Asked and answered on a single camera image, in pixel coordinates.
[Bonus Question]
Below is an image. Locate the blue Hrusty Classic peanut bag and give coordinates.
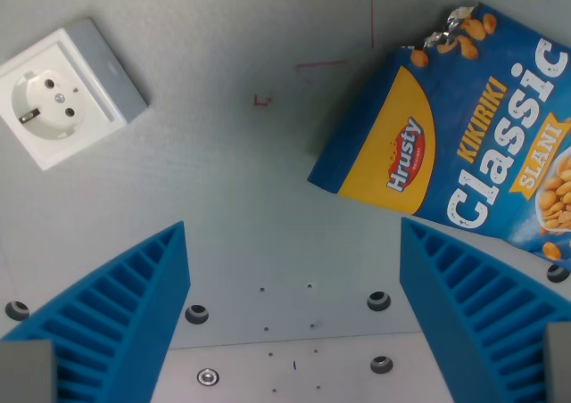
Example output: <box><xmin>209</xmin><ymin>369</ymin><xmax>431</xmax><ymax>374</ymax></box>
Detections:
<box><xmin>306</xmin><ymin>1</ymin><xmax>571</xmax><ymax>272</ymax></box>

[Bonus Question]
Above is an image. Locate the white and grey wall socket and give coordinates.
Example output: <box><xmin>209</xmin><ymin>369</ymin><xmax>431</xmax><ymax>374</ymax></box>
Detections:
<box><xmin>0</xmin><ymin>16</ymin><xmax>150</xmax><ymax>171</ymax></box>

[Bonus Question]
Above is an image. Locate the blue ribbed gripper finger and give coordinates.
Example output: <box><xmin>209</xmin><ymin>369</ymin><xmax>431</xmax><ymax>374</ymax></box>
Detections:
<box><xmin>0</xmin><ymin>220</ymin><xmax>193</xmax><ymax>403</ymax></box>
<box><xmin>399</xmin><ymin>217</ymin><xmax>571</xmax><ymax>403</ymax></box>

